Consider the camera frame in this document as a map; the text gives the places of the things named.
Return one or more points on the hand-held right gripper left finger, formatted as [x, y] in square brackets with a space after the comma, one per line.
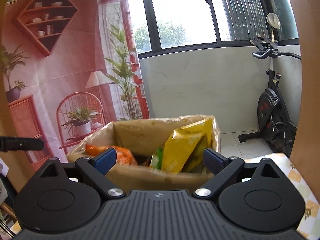
[105, 161]

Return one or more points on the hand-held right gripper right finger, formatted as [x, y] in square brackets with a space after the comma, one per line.
[215, 161]

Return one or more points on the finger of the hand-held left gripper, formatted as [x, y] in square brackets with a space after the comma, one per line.
[22, 143]

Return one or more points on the orange snack packet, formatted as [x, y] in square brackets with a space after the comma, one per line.
[122, 155]

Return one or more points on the yellow snack packet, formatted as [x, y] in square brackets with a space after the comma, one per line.
[182, 145]

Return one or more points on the cardboard box with plastic liner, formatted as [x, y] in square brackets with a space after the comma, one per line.
[140, 132]

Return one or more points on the green snack packet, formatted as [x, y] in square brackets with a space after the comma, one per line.
[157, 158]

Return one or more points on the black exercise bike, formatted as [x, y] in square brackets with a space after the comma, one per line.
[272, 105]

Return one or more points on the printed pink room backdrop cloth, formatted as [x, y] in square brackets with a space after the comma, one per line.
[70, 67]

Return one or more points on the checkered floral tablecloth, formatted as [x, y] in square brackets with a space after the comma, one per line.
[303, 187]

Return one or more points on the black framed window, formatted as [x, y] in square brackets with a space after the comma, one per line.
[185, 12]

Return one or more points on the white bag on stick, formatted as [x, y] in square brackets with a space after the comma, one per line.
[273, 20]

